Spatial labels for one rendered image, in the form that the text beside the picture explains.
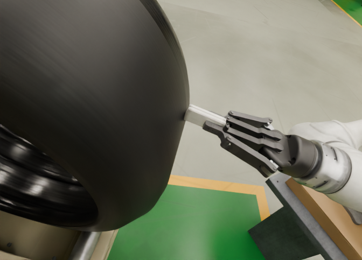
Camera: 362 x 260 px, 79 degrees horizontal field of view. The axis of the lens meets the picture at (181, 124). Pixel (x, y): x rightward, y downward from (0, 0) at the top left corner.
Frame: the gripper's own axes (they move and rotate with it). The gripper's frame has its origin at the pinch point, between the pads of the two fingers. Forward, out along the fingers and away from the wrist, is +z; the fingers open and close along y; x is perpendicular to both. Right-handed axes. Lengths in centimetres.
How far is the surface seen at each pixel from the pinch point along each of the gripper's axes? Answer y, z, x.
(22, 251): 22, 27, 47
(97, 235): 15.8, 10.6, 33.4
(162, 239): -11, -23, 121
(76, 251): 20.1, 13.3, 33.0
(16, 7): 12.7, 20.9, -15.5
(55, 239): 17, 21, 46
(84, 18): 8.9, 17.4, -14.7
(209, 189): -53, -48, 117
